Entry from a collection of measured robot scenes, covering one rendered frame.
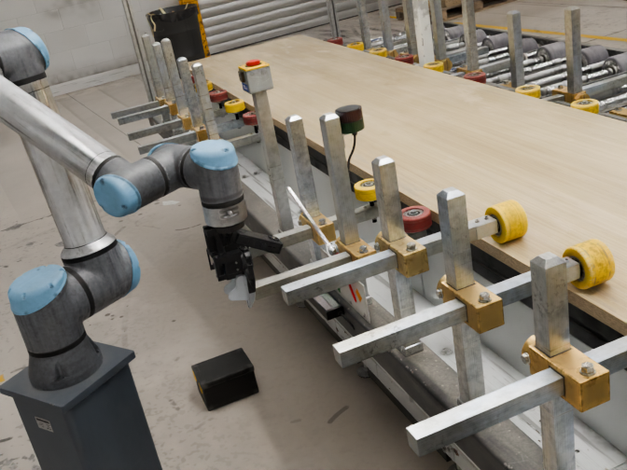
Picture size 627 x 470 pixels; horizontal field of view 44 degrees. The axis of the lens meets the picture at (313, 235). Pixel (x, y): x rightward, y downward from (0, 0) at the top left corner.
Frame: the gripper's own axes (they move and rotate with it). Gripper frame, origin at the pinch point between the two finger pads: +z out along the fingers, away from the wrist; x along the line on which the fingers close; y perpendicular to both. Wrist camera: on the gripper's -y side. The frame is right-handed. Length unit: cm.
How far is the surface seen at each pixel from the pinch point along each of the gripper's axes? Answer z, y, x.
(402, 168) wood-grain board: -10, -54, -30
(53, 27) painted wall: 9, -9, -772
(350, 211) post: -13.4, -26.9, -2.5
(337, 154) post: -27.4, -25.6, -2.5
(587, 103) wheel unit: -12, -120, -35
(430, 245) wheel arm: -13.9, -31.6, 26.2
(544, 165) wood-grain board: -10, -81, -4
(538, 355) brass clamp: -15, -24, 71
